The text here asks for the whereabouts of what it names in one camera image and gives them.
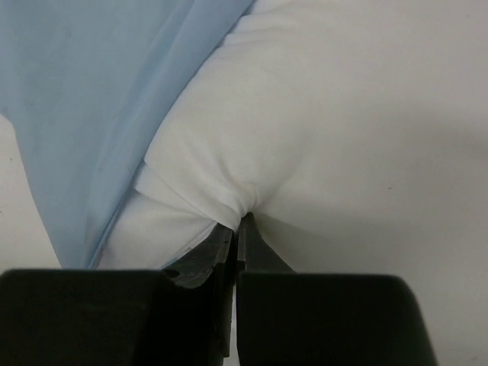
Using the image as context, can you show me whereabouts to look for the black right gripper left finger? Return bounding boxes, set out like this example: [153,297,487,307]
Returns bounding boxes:
[1,226,233,365]

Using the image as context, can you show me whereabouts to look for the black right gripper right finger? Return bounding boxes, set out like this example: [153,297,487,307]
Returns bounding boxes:
[236,214,437,365]

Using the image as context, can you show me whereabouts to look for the white pillow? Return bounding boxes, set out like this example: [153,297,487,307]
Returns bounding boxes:
[99,1,487,274]

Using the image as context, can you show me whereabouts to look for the light blue green pillowcase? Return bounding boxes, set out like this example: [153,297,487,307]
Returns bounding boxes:
[1,1,250,268]

